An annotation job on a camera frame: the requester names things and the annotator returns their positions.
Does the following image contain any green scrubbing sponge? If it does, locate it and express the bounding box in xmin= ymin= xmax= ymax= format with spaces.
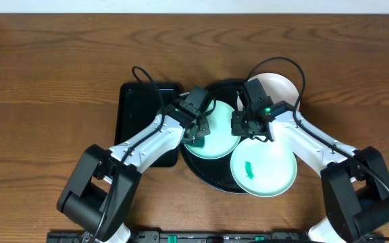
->
xmin=188 ymin=137 xmax=205 ymax=149

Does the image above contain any mint plate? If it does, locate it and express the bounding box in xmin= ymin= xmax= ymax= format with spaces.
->
xmin=230 ymin=138 xmax=297 ymax=197
xmin=184 ymin=101 xmax=240 ymax=159

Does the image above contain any white plate top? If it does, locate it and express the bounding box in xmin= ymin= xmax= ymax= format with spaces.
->
xmin=248 ymin=73 xmax=299 ymax=113

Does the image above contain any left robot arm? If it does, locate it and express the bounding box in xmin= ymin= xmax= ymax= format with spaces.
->
xmin=57 ymin=105 xmax=212 ymax=242

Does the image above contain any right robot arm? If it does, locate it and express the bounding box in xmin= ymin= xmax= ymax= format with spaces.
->
xmin=230 ymin=88 xmax=389 ymax=242

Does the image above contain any black round tray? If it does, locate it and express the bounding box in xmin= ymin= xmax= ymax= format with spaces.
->
xmin=180 ymin=79 xmax=248 ymax=194

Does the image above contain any black rectangular water tray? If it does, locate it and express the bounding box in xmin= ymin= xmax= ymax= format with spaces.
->
xmin=114 ymin=82 xmax=182 ymax=167

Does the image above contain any mint plate bottom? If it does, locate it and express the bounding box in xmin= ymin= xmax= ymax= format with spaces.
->
xmin=230 ymin=138 xmax=297 ymax=197

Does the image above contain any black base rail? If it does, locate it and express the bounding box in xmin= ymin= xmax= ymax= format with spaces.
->
xmin=46 ymin=231 xmax=314 ymax=243

